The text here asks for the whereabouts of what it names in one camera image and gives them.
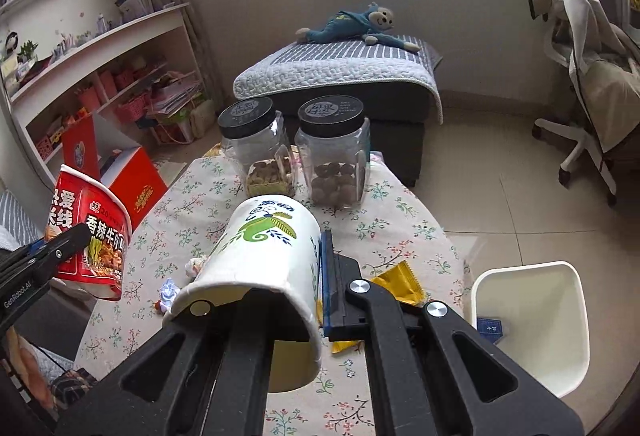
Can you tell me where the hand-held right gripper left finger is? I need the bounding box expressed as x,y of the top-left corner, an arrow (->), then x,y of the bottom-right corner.
55,289 -> 276,436

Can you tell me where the stack of papers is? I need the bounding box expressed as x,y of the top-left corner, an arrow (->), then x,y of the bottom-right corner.
147,71 -> 206,119

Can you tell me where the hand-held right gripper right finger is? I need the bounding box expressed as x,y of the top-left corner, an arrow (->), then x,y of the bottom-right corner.
320,229 -> 586,436

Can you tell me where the red instant noodle cup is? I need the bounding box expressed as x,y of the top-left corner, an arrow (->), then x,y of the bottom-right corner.
44,163 -> 133,302

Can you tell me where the white trash bin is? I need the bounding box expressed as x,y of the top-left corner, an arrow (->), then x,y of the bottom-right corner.
470,261 -> 591,399

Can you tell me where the dark ottoman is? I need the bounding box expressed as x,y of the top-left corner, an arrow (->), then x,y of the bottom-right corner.
250,81 -> 432,189

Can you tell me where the white office chair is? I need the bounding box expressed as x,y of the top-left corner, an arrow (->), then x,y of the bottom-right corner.
527,0 -> 640,207

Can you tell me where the white paper cup green print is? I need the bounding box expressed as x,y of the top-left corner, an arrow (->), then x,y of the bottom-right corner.
162,195 -> 322,393

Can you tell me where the cream jacket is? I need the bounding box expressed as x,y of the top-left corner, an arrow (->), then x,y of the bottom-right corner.
530,0 -> 640,157

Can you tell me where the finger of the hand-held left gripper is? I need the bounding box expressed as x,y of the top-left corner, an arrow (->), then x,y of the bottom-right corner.
29,222 -> 94,278

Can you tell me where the plaid cloth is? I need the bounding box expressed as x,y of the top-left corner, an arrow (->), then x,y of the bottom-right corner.
47,368 -> 98,409

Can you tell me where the blue packet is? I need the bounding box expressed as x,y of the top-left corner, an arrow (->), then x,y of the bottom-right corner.
475,316 -> 513,347

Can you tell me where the blue plush monkey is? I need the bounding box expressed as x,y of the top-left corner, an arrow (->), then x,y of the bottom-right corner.
295,2 -> 422,52

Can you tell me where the grey striped cushion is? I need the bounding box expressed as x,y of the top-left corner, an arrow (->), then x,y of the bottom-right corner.
0,191 -> 41,247

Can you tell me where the red gift box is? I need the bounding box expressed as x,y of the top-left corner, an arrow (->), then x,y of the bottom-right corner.
60,113 -> 169,219

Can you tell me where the white bookshelf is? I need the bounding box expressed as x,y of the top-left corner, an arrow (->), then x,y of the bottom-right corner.
0,0 -> 216,187

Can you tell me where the purple candy wrapper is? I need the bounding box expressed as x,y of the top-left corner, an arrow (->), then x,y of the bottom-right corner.
157,280 -> 182,314

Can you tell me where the small clear container of nuts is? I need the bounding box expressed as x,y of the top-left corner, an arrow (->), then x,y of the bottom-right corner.
245,143 -> 297,199

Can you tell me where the white bag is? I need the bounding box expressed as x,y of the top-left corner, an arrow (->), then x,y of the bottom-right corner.
190,99 -> 217,137

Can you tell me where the pink plastic basket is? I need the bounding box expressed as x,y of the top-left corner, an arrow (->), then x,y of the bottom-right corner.
117,94 -> 151,122

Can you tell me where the white pink candy wrapper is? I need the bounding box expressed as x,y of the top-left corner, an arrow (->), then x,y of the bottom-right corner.
184,255 -> 210,278

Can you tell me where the yellow snack wrapper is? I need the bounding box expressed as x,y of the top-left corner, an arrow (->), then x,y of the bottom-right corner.
330,263 -> 426,354

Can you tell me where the clear jar black lid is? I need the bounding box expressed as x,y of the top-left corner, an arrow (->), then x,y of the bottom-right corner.
217,96 -> 291,177
294,95 -> 372,207

